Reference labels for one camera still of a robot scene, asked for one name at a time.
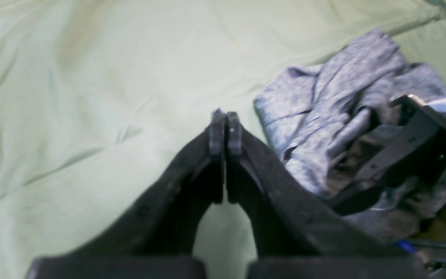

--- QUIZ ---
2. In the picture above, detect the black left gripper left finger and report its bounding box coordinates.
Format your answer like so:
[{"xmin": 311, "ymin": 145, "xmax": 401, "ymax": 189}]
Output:
[{"xmin": 26, "ymin": 109, "xmax": 225, "ymax": 279}]

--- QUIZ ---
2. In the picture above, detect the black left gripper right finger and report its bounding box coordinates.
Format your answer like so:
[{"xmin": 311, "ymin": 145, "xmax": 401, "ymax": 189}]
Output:
[{"xmin": 226, "ymin": 112, "xmax": 428, "ymax": 279}]

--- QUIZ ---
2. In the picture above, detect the grey heathered long-sleeve shirt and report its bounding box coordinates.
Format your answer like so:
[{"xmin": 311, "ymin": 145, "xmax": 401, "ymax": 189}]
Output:
[{"xmin": 253, "ymin": 28, "xmax": 446, "ymax": 243}]

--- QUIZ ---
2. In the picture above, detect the green table cloth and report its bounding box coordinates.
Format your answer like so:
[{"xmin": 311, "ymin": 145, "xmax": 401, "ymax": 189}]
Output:
[{"xmin": 0, "ymin": 0, "xmax": 446, "ymax": 279}]

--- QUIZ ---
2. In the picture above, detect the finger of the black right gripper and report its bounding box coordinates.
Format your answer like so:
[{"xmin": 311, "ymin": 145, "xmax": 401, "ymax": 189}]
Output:
[{"xmin": 327, "ymin": 95, "xmax": 446, "ymax": 215}]

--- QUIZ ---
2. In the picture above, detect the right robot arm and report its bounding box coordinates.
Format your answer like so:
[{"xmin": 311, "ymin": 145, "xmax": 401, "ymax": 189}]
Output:
[{"xmin": 328, "ymin": 94, "xmax": 446, "ymax": 279}]

